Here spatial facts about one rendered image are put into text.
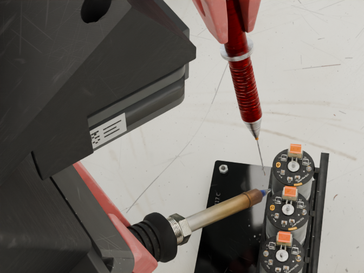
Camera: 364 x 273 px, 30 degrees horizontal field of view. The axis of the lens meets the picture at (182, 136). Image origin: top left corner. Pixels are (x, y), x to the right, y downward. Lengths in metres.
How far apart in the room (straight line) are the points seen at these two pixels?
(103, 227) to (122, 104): 0.06
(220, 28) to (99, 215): 0.10
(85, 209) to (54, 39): 0.08
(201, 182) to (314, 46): 0.14
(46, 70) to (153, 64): 0.03
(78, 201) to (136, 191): 0.24
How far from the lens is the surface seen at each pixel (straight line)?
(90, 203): 0.25
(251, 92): 0.33
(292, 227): 0.39
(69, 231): 0.21
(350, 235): 0.46
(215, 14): 0.29
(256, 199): 0.36
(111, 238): 0.24
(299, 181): 0.41
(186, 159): 0.48
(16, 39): 0.18
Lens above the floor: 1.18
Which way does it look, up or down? 60 degrees down
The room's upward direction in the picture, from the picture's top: 11 degrees counter-clockwise
